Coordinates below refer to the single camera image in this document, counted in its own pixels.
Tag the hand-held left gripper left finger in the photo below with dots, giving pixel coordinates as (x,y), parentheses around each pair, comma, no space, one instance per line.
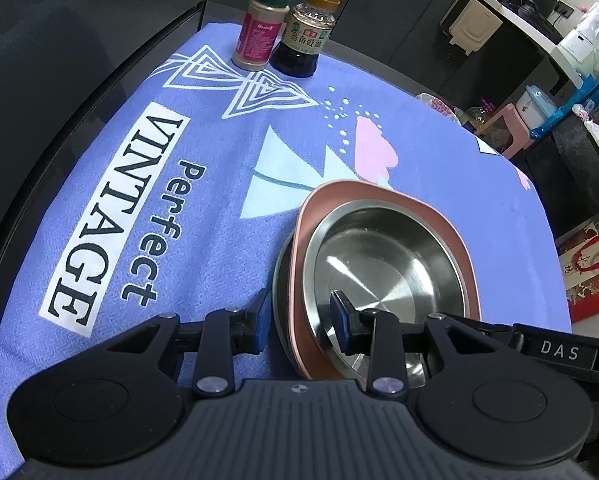
(262,322)

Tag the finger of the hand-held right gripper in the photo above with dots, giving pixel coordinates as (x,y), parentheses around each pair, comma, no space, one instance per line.
(494,335)

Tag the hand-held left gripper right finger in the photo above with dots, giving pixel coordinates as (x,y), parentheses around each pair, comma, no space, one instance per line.
(341,325)

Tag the stainless steel bowl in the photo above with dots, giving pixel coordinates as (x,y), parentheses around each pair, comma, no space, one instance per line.
(379,265)

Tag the pink square bowl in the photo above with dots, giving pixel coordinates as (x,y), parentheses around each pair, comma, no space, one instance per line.
(309,220)

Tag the red gift bag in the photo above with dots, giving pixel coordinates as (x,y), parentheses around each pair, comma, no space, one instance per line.
(592,270)

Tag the purple printed tablecloth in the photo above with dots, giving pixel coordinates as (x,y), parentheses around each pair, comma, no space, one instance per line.
(219,135)

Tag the pink plastic stool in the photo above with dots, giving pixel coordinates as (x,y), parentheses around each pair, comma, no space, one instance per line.
(514,125)

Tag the plastic bottle under stool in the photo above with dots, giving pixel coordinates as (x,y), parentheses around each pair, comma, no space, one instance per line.
(477,120)

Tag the clear plastic storage container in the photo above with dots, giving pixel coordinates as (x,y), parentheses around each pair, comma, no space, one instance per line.
(534,107)

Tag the blue plastic strip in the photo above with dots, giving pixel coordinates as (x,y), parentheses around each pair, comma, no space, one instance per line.
(569,107)

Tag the soy sauce bottle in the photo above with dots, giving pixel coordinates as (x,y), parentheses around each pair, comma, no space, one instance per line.
(304,30)

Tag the green-lidded spice jar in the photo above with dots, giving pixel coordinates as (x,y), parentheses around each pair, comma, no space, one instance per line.
(259,25)

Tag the white kitchen appliance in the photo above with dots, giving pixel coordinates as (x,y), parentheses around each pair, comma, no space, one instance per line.
(579,47)

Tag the cream plastic hanging holder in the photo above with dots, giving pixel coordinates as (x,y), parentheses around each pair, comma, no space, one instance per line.
(472,25)

